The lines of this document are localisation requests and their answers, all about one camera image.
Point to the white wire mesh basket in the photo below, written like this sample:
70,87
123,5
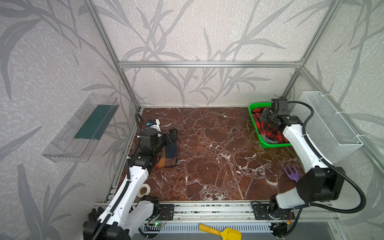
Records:
328,129

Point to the grey long sleeve shirt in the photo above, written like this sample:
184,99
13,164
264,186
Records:
274,138

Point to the black glove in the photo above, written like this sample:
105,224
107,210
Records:
92,216

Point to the aluminium front rail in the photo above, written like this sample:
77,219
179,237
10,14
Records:
237,212

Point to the green plastic basket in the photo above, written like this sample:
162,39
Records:
263,144

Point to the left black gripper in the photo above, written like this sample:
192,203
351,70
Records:
172,137

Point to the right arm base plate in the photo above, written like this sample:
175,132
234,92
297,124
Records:
262,212

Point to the aluminium frame crossbar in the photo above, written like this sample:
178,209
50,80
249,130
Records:
208,64

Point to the folded brown plaid shirt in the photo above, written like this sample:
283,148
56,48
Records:
166,158

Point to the clear plastic wall tray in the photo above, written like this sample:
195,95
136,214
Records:
80,136

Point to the purple pink toy fork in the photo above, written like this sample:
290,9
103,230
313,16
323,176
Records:
292,173

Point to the yellow toy shovel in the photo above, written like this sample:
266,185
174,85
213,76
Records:
226,234

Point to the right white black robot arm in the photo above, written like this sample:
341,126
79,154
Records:
322,181

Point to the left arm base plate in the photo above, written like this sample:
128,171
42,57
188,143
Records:
163,212

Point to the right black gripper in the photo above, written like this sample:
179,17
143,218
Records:
270,119

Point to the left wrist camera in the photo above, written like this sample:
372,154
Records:
154,124

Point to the red black plaid shirt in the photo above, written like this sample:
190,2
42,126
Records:
265,130

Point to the white tape roll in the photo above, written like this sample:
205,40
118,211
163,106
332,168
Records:
144,190

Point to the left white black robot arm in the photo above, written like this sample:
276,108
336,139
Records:
120,220

